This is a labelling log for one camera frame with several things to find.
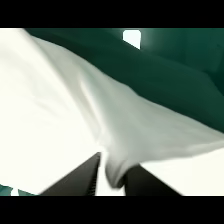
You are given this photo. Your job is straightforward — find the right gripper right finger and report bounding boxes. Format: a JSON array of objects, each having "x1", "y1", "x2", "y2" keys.
[{"x1": 123, "y1": 163, "x2": 184, "y2": 197}]

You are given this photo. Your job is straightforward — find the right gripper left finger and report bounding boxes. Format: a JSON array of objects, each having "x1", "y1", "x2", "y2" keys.
[{"x1": 39, "y1": 151, "x2": 102, "y2": 197}]

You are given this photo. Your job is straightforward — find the white garment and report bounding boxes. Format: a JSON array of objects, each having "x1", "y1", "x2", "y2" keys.
[{"x1": 0, "y1": 28, "x2": 224, "y2": 197}]

